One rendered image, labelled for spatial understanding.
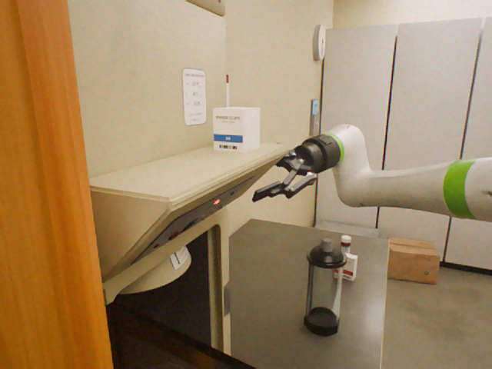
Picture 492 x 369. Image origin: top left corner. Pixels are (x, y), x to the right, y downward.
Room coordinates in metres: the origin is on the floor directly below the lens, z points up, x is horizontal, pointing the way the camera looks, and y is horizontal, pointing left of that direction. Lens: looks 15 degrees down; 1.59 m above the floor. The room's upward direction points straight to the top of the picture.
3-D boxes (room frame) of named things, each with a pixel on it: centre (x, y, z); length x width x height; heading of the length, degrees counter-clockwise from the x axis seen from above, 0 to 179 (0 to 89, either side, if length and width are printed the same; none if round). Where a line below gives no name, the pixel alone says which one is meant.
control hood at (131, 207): (0.41, 0.05, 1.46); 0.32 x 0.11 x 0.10; 156
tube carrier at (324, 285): (0.82, -0.22, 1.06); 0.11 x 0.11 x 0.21
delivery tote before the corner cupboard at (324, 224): (2.94, -0.94, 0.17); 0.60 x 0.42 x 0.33; 64
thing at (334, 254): (0.82, -0.22, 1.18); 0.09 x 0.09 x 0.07
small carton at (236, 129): (0.49, 0.01, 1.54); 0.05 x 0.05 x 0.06; 61
